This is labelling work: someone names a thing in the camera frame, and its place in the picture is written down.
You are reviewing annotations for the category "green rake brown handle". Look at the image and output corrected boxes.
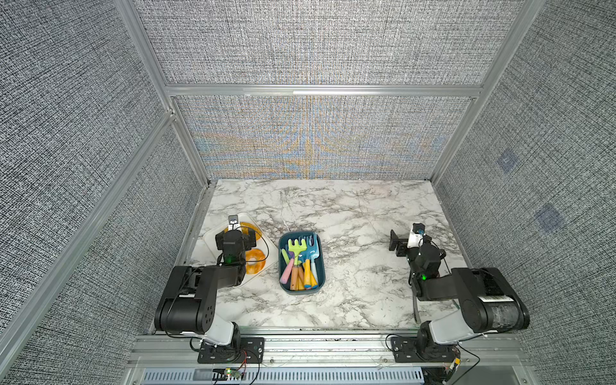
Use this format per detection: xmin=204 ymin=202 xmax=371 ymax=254
xmin=290 ymin=265 xmax=298 ymax=291

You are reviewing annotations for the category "teal plastic storage box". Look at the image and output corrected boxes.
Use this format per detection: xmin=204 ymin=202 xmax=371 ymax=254
xmin=278 ymin=231 xmax=326 ymax=295

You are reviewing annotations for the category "blue rake yellow handle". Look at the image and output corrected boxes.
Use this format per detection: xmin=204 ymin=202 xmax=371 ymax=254
xmin=297 ymin=268 xmax=305 ymax=290

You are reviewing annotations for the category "light blue rake white handle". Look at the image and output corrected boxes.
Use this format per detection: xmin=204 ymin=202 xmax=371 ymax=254
xmin=307 ymin=233 xmax=320 ymax=288

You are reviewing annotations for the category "blue fork yellow handle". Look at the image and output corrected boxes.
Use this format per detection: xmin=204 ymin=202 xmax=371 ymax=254
xmin=303 ymin=249 xmax=312 ymax=290

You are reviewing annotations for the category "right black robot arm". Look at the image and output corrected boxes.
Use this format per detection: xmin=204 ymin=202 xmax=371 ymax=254
xmin=388 ymin=223 xmax=530 ymax=347

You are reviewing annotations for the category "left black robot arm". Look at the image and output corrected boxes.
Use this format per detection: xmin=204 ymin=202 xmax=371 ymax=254
xmin=154 ymin=229 xmax=256 ymax=350

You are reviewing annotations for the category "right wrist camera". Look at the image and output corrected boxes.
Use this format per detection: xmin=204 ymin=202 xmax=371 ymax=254
xmin=407 ymin=223 xmax=425 ymax=249

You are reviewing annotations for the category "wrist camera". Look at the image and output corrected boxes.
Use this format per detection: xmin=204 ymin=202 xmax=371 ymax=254
xmin=407 ymin=223 xmax=425 ymax=249
xmin=228 ymin=215 xmax=242 ymax=231

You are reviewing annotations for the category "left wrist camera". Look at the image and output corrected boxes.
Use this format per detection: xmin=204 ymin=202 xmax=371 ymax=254
xmin=228 ymin=215 xmax=242 ymax=231

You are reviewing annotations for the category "glazed ring donut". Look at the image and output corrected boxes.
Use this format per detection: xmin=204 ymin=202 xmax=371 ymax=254
xmin=245 ymin=248 xmax=266 ymax=275

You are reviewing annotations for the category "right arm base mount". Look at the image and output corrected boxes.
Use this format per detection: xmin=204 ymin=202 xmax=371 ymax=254
xmin=389 ymin=336 xmax=459 ymax=364

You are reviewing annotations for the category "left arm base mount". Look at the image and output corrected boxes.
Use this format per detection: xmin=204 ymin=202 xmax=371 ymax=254
xmin=197 ymin=337 xmax=266 ymax=364

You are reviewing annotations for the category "aluminium front rail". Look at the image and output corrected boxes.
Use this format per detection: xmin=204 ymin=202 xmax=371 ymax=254
xmin=126 ymin=327 xmax=530 ymax=369

